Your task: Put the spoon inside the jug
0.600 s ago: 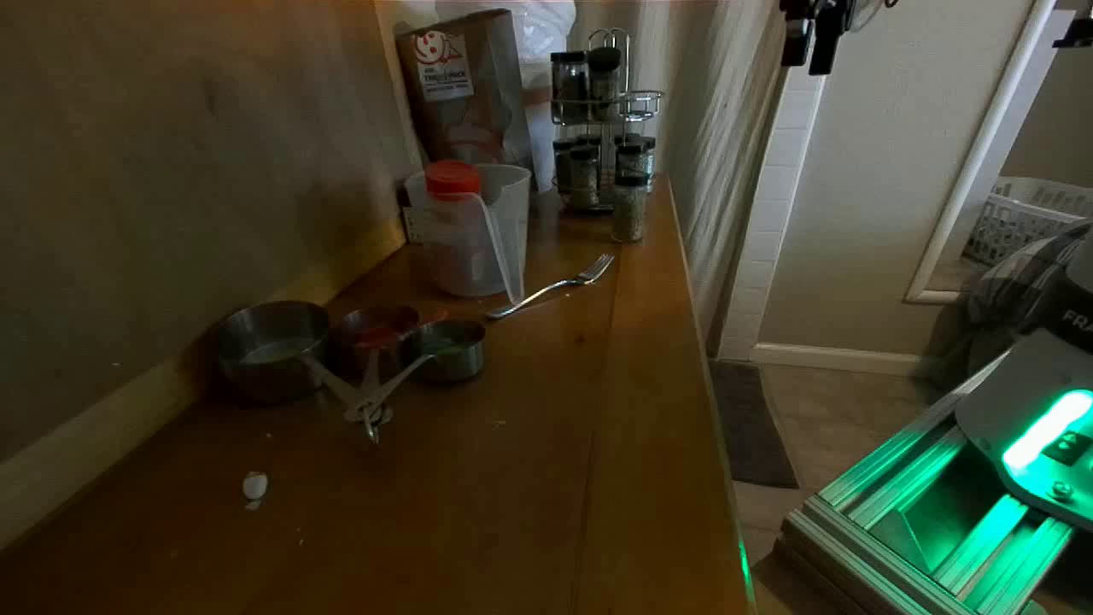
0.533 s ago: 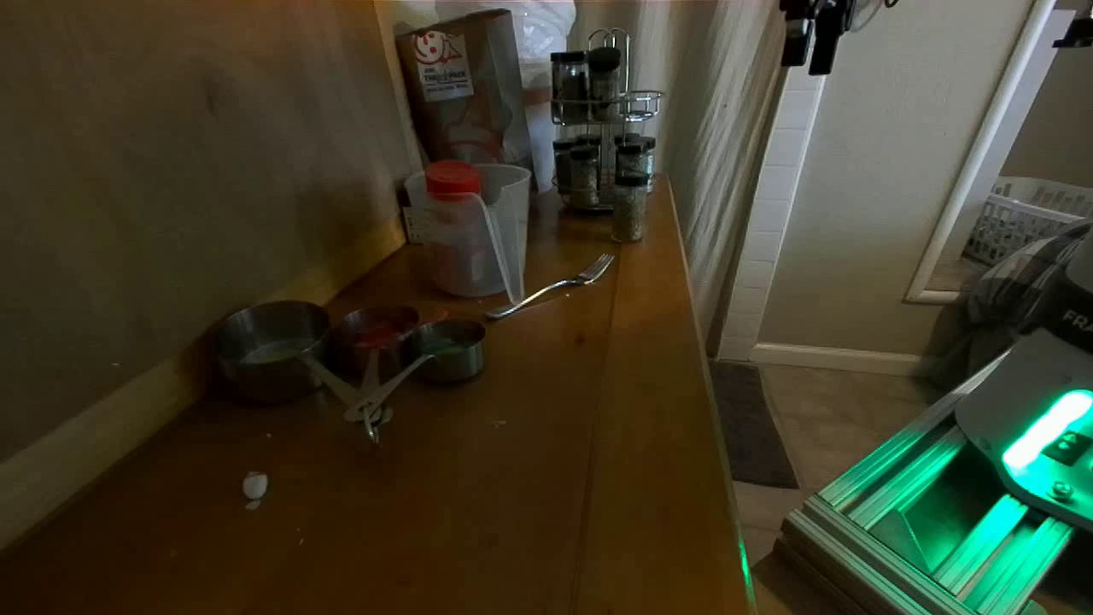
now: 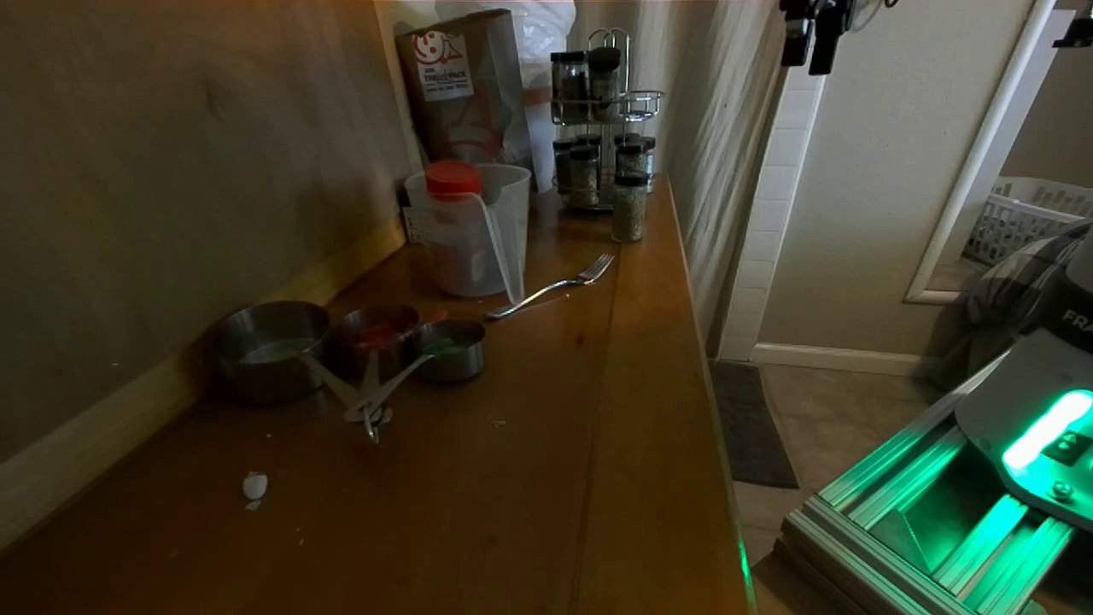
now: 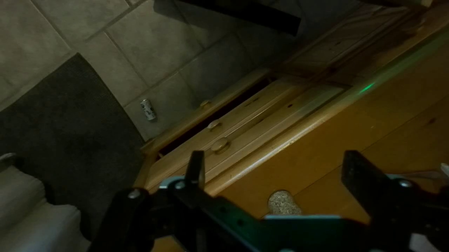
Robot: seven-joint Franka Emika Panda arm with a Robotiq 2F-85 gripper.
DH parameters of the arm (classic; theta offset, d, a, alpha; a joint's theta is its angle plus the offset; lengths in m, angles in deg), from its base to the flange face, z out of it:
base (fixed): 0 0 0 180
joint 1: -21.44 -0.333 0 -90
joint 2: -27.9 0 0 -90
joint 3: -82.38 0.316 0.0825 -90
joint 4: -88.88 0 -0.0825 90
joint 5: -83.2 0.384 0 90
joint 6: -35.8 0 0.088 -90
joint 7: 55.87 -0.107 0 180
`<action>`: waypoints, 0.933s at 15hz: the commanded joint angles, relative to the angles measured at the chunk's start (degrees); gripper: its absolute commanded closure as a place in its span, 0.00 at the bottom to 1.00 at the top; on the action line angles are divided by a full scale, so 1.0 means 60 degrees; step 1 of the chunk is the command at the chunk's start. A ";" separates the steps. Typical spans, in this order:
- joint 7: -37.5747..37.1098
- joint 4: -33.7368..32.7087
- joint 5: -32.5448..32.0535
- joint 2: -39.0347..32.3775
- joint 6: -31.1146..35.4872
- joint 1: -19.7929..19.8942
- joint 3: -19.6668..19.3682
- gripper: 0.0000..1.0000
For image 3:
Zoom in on grey clothing pile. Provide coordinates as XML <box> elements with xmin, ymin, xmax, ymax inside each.
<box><xmin>913</xmin><ymin>223</ymin><xmax>1086</xmax><ymax>396</ymax></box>

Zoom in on white laundry basket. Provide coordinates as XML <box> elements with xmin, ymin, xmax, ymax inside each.
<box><xmin>958</xmin><ymin>173</ymin><xmax>1093</xmax><ymax>272</ymax></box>

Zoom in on glass jar white contents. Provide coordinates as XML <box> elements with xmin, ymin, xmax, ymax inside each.
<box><xmin>611</xmin><ymin>182</ymin><xmax>656</xmax><ymax>246</ymax></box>

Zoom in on container with red lid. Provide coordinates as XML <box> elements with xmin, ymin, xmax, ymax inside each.
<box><xmin>413</xmin><ymin>156</ymin><xmax>493</xmax><ymax>288</ymax></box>

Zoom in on white door frame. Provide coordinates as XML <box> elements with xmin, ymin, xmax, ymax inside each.
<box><xmin>901</xmin><ymin>0</ymin><xmax>1080</xmax><ymax>309</ymax></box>
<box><xmin>714</xmin><ymin>64</ymin><xmax>829</xmax><ymax>364</ymax></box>

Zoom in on aluminium robot stand frame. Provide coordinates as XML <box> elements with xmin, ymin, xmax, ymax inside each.
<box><xmin>767</xmin><ymin>374</ymin><xmax>1093</xmax><ymax>615</ymax></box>

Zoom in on dark spice jar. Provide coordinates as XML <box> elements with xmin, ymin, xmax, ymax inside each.
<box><xmin>611</xmin><ymin>129</ymin><xmax>660</xmax><ymax>191</ymax></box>
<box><xmin>550</xmin><ymin>48</ymin><xmax>595</xmax><ymax>124</ymax></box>
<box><xmin>552</xmin><ymin>137</ymin><xmax>604</xmax><ymax>215</ymax></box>
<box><xmin>584</xmin><ymin>40</ymin><xmax>627</xmax><ymax>116</ymax></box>

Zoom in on white plastic bag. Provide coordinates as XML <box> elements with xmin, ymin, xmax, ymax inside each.
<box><xmin>438</xmin><ymin>0</ymin><xmax>580</xmax><ymax>191</ymax></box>

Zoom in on small steel measuring cup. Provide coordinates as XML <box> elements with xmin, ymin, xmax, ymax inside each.
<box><xmin>352</xmin><ymin>317</ymin><xmax>493</xmax><ymax>430</ymax></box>

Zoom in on medium steel measuring cup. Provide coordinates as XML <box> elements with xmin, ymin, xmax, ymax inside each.
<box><xmin>323</xmin><ymin>302</ymin><xmax>427</xmax><ymax>436</ymax></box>

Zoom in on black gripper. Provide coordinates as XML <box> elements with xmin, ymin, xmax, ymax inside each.
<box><xmin>776</xmin><ymin>0</ymin><xmax>854</xmax><ymax>80</ymax></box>

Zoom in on silver metal fork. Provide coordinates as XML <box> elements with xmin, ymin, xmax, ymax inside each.
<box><xmin>480</xmin><ymin>248</ymin><xmax>619</xmax><ymax>323</ymax></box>

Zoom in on dark floor mat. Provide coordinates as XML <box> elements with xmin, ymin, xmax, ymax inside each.
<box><xmin>707</xmin><ymin>360</ymin><xmax>802</xmax><ymax>491</ymax></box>

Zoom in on large steel measuring cup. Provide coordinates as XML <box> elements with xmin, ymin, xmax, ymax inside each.
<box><xmin>214</xmin><ymin>298</ymin><xmax>387</xmax><ymax>444</ymax></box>

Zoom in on small white crumb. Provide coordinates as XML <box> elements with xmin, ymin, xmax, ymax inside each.
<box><xmin>240</xmin><ymin>469</ymin><xmax>274</xmax><ymax>512</ymax></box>

